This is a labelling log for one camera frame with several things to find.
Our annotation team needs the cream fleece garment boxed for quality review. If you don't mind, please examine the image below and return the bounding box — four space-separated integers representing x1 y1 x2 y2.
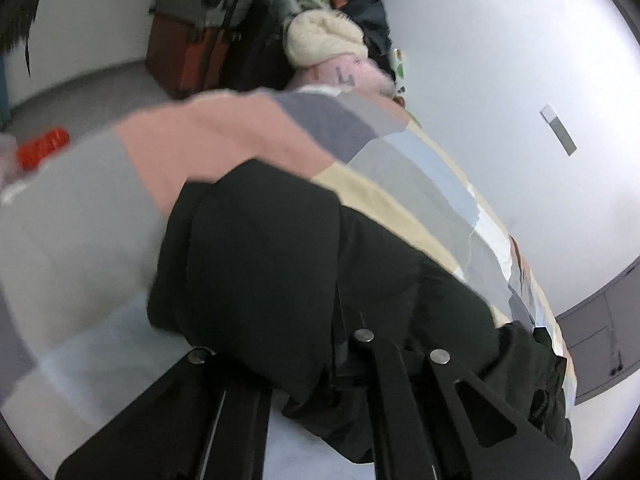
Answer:
285 10 370 68

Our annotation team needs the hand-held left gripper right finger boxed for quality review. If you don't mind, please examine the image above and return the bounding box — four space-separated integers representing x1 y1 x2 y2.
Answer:
351 329 582 480

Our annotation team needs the black clothing pile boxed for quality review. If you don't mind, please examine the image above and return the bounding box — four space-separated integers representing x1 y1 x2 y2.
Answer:
340 0 396 78

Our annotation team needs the red plastic object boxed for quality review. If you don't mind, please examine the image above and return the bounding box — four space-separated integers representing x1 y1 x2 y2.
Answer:
16 127 71 168

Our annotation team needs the black puffer jacket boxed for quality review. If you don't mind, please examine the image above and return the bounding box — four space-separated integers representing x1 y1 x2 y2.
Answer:
147 159 573 463

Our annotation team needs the dark houndstooth fringed coat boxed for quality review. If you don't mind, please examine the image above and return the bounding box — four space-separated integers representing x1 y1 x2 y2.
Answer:
0 0 56 78

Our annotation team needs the grey door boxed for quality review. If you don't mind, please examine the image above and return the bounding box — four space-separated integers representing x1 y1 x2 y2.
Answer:
556 255 640 406

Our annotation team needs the blue garment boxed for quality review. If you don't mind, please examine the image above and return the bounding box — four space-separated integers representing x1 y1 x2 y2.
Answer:
0 55 11 126

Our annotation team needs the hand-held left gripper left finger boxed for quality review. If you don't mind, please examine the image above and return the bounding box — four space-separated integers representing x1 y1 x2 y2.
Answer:
55 347 273 480

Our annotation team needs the checkered bed quilt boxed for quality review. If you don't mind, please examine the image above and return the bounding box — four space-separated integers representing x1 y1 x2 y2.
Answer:
0 87 578 480

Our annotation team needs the grey wall switch panel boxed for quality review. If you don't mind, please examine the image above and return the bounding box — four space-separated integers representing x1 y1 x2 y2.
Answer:
540 105 577 157

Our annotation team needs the red suitcase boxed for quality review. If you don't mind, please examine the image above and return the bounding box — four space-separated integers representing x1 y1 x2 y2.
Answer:
146 12 236 100

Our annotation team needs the black suitcase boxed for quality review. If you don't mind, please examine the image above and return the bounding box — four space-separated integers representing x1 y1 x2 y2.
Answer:
225 0 301 93

